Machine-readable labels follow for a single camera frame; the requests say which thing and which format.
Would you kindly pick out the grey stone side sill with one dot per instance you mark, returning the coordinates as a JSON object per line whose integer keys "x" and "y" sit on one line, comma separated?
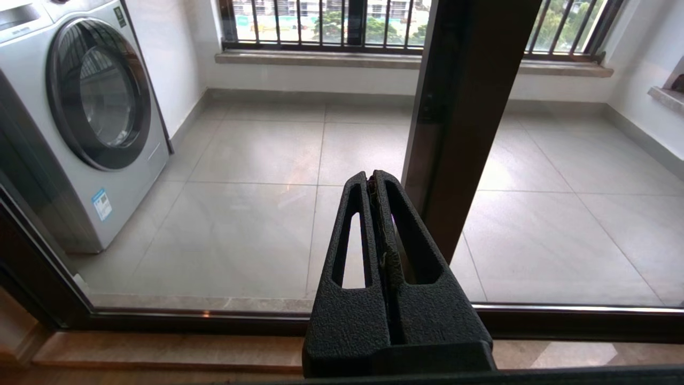
{"x": 668, "y": 99}

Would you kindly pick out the grey stone balcony sill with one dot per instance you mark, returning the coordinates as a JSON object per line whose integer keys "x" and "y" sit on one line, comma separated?
{"x": 320, "y": 59}

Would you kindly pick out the dark framed sliding glass door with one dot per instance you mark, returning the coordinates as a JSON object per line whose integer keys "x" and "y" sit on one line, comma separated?
{"x": 588, "y": 323}

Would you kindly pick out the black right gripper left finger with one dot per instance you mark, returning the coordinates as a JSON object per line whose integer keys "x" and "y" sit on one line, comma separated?
{"x": 344, "y": 326}

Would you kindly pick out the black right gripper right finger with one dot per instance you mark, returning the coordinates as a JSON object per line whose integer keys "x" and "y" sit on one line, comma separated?
{"x": 441, "y": 315}

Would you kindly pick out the black balcony railing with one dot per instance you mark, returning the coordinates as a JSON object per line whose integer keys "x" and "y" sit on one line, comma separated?
{"x": 566, "y": 54}

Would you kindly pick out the silver front-load washing machine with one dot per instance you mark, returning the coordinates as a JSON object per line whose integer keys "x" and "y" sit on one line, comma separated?
{"x": 107, "y": 107}

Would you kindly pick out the dark balcony window frame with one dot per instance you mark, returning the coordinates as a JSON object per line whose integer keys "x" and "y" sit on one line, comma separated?
{"x": 356, "y": 21}

